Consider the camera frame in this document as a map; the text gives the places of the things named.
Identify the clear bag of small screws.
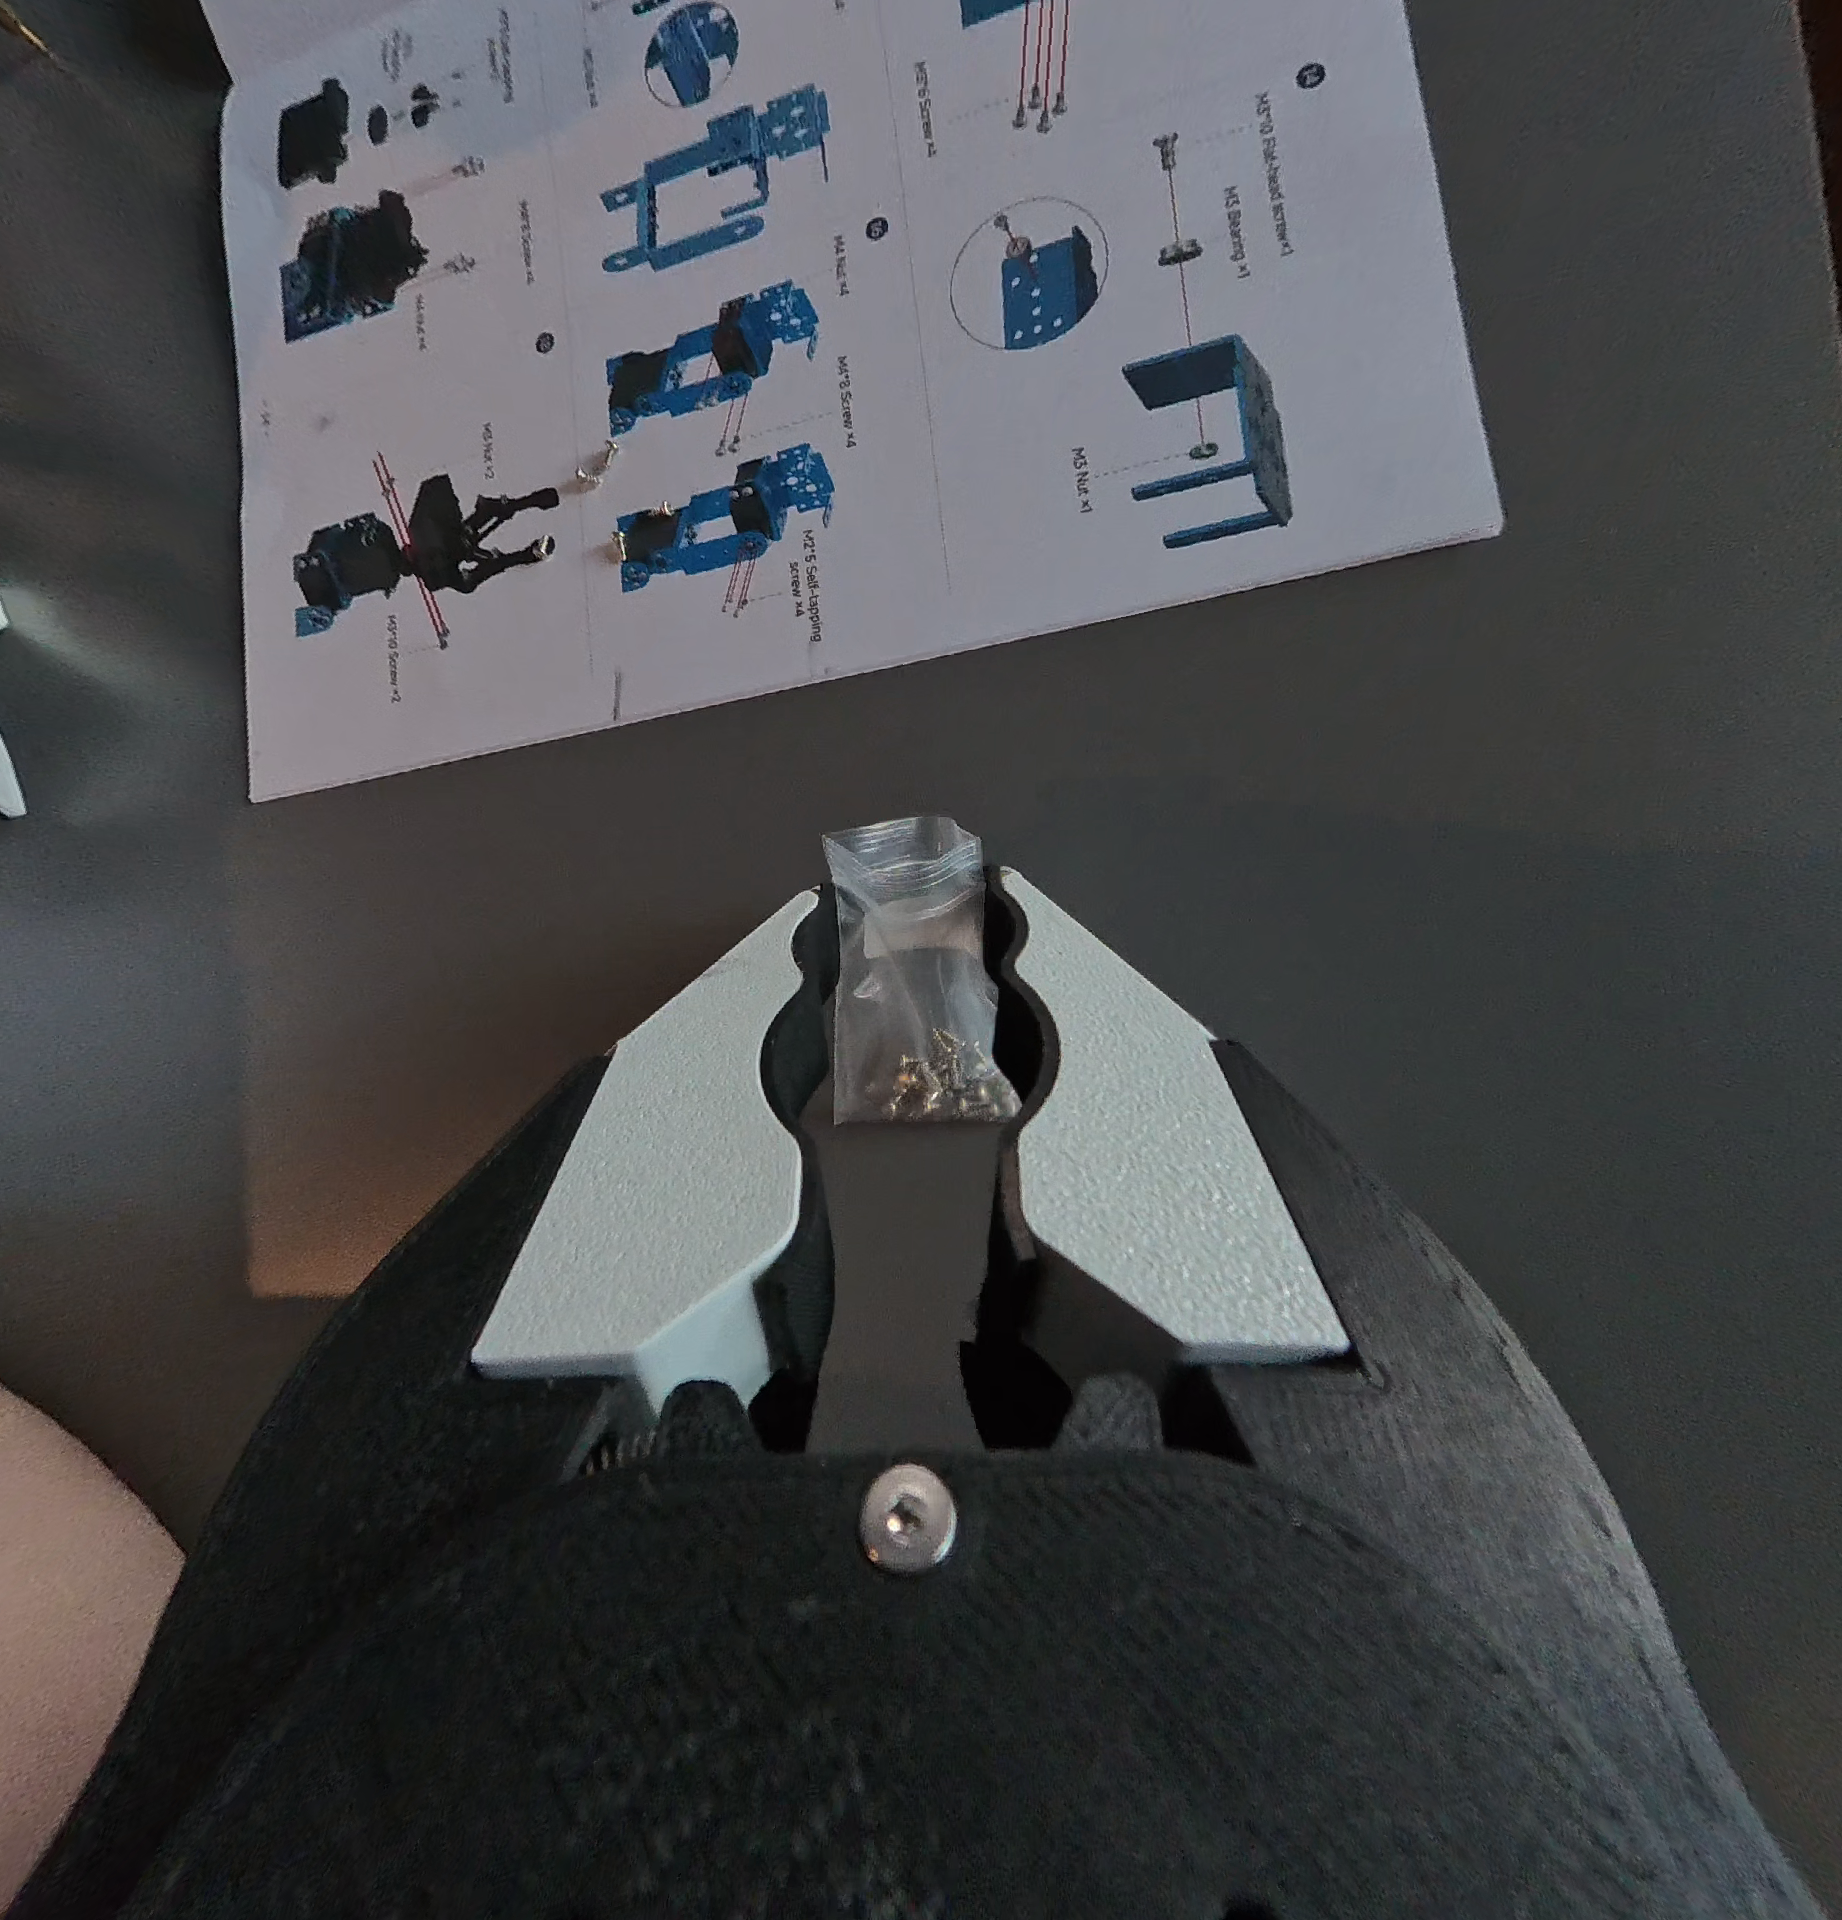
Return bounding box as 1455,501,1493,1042
820,816,1021,1126

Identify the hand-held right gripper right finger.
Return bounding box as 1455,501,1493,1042
987,868,1353,1366

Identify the person's leg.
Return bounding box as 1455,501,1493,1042
0,1350,192,1920

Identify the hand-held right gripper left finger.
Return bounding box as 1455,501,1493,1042
471,884,850,1443

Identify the printed assembly instruction sheet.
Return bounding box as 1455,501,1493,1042
219,0,1509,804

